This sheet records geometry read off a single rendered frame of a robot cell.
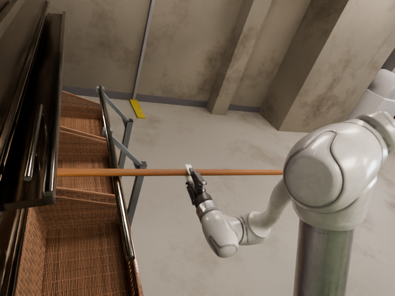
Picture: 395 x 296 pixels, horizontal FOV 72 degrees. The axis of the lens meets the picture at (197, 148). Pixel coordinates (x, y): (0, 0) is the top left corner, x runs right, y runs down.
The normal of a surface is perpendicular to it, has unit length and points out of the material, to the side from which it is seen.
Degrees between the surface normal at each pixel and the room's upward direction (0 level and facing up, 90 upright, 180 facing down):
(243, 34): 90
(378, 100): 90
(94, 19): 90
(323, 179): 85
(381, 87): 80
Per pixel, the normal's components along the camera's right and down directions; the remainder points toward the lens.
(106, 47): 0.39, 0.59
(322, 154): -0.18, -0.69
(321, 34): -0.87, -0.01
